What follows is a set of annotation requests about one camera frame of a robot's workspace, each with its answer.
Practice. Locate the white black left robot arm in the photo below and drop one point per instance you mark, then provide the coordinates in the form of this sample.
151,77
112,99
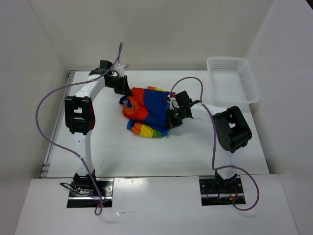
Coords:
80,120

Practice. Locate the rainbow striped shorts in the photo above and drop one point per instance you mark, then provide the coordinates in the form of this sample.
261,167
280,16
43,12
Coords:
146,111

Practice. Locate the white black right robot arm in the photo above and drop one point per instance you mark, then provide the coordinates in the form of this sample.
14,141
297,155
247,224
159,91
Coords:
230,129

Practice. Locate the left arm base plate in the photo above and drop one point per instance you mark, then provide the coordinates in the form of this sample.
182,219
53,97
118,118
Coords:
79,197

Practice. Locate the white plastic basket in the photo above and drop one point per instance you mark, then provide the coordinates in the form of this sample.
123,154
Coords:
232,80

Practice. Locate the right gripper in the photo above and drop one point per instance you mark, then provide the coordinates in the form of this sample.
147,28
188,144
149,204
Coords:
171,122

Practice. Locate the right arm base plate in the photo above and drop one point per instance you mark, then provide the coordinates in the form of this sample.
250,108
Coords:
213,195

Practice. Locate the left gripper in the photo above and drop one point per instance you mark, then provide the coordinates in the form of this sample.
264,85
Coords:
121,90

